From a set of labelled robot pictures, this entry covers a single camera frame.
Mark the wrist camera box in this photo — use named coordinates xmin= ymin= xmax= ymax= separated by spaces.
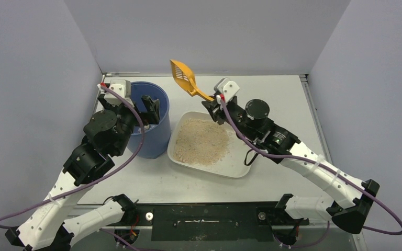
xmin=214 ymin=77 xmax=240 ymax=103
xmin=97 ymin=79 xmax=135 ymax=107

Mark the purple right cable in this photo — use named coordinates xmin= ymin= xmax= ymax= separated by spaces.
xmin=220 ymin=98 xmax=402 ymax=236

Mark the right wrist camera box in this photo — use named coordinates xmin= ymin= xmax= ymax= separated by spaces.
xmin=214 ymin=77 xmax=240 ymax=103

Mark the beige cat litter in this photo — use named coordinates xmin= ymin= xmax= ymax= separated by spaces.
xmin=173 ymin=119 xmax=229 ymax=166

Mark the blue plastic bucket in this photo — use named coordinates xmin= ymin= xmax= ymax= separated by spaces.
xmin=131 ymin=81 xmax=171 ymax=159

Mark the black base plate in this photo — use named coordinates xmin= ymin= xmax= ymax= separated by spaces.
xmin=137 ymin=201 xmax=309 ymax=242

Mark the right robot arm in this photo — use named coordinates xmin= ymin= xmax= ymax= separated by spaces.
xmin=202 ymin=97 xmax=379 ymax=234

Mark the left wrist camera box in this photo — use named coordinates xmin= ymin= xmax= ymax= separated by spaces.
xmin=97 ymin=79 xmax=135 ymax=107

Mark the yellow slotted litter scoop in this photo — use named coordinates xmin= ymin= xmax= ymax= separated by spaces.
xmin=170 ymin=59 xmax=214 ymax=101

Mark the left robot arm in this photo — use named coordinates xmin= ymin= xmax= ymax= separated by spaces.
xmin=5 ymin=93 xmax=160 ymax=250

